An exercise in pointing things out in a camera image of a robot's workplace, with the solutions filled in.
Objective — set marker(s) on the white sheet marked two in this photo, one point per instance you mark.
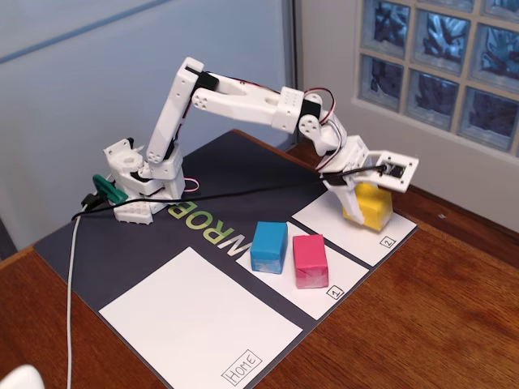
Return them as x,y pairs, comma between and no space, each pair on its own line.
316,215

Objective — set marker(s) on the dark grey printed mat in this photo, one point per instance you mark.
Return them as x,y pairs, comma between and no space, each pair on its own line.
121,251

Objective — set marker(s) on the grey metal door post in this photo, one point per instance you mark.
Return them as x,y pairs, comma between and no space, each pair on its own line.
292,40

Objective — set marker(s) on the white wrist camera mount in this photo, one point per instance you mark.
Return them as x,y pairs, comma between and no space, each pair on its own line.
410,168

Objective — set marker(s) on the pink paper box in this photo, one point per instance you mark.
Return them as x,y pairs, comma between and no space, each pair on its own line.
310,259

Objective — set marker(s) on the green table clamp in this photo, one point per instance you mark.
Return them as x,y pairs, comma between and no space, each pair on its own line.
106,187

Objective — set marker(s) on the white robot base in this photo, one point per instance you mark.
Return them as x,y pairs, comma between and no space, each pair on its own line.
129,210

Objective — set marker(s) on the yellow paper box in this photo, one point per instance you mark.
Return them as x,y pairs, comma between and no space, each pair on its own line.
377,210

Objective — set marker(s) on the glass block window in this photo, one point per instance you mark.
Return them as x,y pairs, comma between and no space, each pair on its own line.
438,32

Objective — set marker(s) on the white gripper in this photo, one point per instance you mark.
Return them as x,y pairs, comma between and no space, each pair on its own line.
349,197

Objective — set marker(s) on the white sheet marked one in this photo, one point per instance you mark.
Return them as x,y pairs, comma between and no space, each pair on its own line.
344,275

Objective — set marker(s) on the blue paper box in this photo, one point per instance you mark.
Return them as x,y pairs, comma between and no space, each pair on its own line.
267,247

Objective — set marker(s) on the white sheet marked home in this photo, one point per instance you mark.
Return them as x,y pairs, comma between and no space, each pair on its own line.
194,316

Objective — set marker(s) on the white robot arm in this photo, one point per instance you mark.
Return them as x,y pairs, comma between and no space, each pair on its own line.
243,105

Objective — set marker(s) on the white rounded object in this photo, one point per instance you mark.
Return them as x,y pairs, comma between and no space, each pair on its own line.
20,379

